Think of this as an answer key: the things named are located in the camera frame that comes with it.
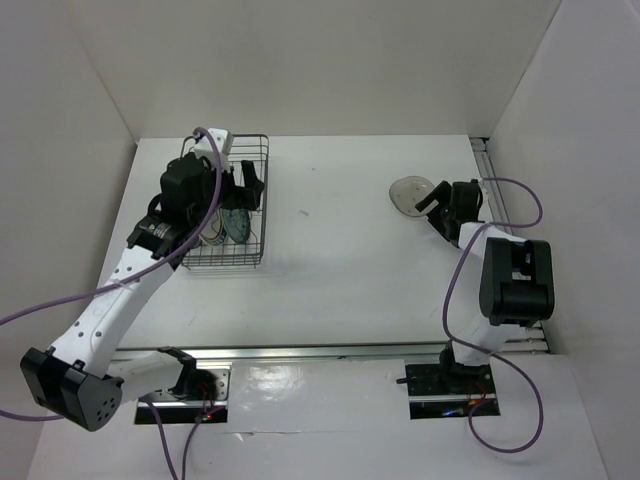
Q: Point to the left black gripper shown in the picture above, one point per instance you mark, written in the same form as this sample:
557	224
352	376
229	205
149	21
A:
246	197

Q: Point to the clear grey glass plate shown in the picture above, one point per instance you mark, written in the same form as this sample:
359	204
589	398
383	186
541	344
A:
406	192

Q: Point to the aluminium rail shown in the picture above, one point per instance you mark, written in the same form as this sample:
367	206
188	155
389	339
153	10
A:
333	352
500	200

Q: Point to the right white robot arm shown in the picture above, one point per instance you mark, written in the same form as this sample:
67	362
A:
516	288

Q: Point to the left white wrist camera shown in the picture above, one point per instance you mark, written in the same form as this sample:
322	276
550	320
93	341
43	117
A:
214	144

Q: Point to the teal red rimmed plate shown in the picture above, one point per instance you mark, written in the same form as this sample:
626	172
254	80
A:
214	234

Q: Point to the aluminium rail right side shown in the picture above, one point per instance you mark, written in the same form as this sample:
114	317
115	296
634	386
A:
500	200

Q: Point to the aluminium rail front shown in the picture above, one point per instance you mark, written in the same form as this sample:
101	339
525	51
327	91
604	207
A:
333	352

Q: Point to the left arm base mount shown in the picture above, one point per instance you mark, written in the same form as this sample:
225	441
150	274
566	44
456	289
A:
207	401

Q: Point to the grey wire dish rack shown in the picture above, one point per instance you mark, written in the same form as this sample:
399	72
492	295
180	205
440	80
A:
252	147

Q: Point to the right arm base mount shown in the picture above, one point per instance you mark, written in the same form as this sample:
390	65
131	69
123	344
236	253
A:
447	389

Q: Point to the blue patterned plate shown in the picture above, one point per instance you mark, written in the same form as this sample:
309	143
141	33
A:
237	224

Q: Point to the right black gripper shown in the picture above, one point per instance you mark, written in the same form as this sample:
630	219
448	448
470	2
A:
441	193

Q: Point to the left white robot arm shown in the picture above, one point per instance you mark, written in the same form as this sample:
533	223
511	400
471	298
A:
76	376

